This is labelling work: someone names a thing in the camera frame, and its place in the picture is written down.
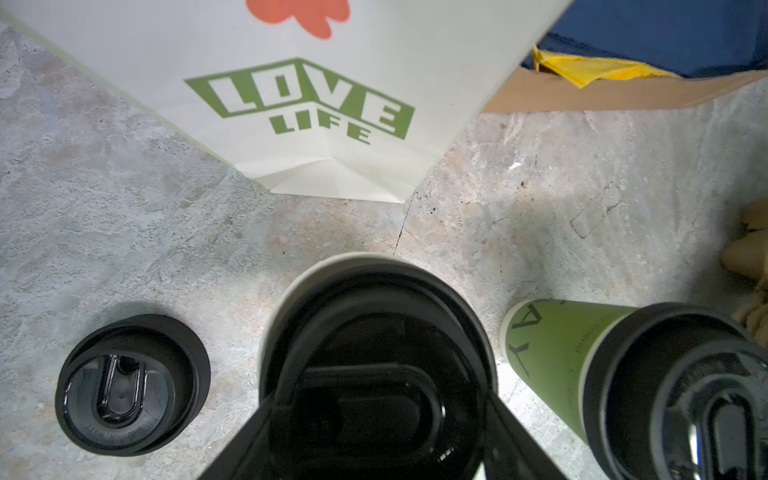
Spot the brown cardboard napkin tray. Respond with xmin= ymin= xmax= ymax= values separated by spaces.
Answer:
xmin=483 ymin=68 xmax=767 ymax=114

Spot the black coffee cup lid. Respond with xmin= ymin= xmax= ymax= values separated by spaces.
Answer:
xmin=54 ymin=314 xmax=211 ymax=457

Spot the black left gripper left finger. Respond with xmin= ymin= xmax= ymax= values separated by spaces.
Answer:
xmin=199 ymin=396 xmax=276 ymax=480

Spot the brown pulp cup carrier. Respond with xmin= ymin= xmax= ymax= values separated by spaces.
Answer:
xmin=720 ymin=198 xmax=767 ymax=348

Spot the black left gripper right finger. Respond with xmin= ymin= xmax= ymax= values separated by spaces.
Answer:
xmin=483 ymin=392 xmax=567 ymax=480

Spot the dark blue napkin stack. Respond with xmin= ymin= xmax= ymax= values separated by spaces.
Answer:
xmin=537 ymin=0 xmax=767 ymax=79

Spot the white paper takeout bag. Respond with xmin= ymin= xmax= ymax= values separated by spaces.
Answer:
xmin=1 ymin=1 xmax=568 ymax=203

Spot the green paper coffee cup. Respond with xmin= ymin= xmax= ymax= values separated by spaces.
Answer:
xmin=499 ymin=299 xmax=636 ymax=440

